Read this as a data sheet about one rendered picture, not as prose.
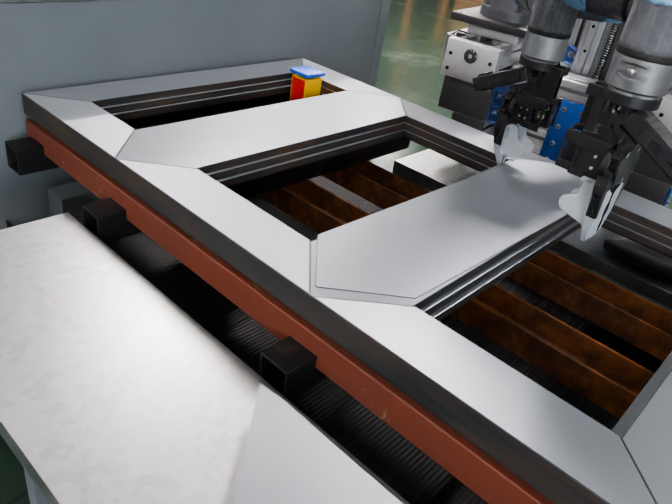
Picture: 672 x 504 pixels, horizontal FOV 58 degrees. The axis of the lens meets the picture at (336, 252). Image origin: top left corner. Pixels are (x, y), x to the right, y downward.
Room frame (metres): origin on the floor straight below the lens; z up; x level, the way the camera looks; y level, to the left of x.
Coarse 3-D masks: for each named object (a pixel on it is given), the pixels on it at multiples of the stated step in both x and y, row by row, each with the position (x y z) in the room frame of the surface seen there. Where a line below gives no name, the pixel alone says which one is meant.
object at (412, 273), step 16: (352, 224) 0.79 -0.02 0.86; (336, 240) 0.74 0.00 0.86; (352, 240) 0.75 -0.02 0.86; (368, 240) 0.75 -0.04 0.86; (384, 240) 0.76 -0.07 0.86; (368, 256) 0.71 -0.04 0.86; (384, 256) 0.72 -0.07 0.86; (400, 256) 0.72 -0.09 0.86; (416, 256) 0.73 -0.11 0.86; (384, 272) 0.68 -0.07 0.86; (400, 272) 0.68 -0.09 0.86; (416, 272) 0.69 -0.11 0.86; (432, 272) 0.70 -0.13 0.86; (416, 288) 0.65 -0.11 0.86; (432, 288) 0.66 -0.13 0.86
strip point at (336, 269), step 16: (320, 240) 0.73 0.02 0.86; (320, 256) 0.69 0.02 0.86; (336, 256) 0.70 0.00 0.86; (352, 256) 0.70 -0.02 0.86; (320, 272) 0.65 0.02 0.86; (336, 272) 0.66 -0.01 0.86; (352, 272) 0.66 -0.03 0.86; (368, 272) 0.67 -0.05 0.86; (336, 288) 0.62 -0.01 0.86; (352, 288) 0.63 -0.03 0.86; (368, 288) 0.63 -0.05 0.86; (384, 288) 0.64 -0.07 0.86; (400, 288) 0.65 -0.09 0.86
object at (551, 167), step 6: (528, 162) 1.17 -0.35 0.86; (534, 162) 1.17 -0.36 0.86; (540, 162) 1.18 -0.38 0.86; (546, 162) 1.18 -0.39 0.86; (546, 168) 1.15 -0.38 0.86; (552, 168) 1.16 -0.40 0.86; (558, 168) 1.16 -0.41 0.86; (558, 174) 1.13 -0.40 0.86; (564, 174) 1.13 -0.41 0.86; (570, 174) 1.14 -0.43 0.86; (570, 180) 1.11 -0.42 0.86; (576, 180) 1.11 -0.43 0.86; (582, 180) 1.12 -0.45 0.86; (588, 180) 1.12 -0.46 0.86
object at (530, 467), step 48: (144, 96) 1.19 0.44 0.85; (192, 96) 1.27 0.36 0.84; (240, 96) 1.37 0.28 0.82; (336, 144) 1.14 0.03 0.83; (432, 144) 1.26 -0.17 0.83; (144, 192) 0.82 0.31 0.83; (528, 240) 0.86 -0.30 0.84; (288, 288) 0.62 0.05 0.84; (480, 288) 0.72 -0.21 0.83; (336, 336) 0.57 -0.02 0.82; (432, 384) 0.49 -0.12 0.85; (480, 432) 0.44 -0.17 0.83; (624, 432) 0.47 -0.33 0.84; (528, 480) 0.41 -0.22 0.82
